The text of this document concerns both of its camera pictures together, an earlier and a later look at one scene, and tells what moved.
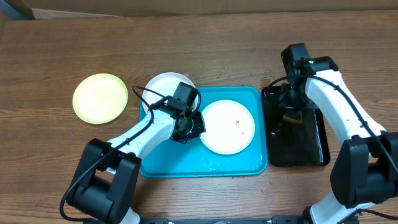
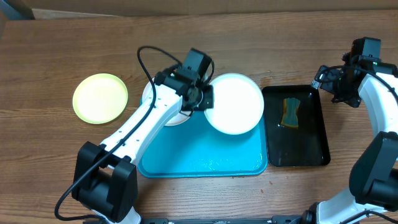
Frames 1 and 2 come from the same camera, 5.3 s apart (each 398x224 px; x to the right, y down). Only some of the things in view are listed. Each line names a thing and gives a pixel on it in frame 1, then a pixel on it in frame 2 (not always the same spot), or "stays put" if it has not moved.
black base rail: [275, 219] stays put
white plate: [229, 126] -> [238, 104]
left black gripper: [199, 128] -> [207, 91]
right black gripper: [286, 102] -> [331, 76]
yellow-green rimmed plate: [100, 98] stays put
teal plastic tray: [194, 158] stays put
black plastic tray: [290, 144] stays put
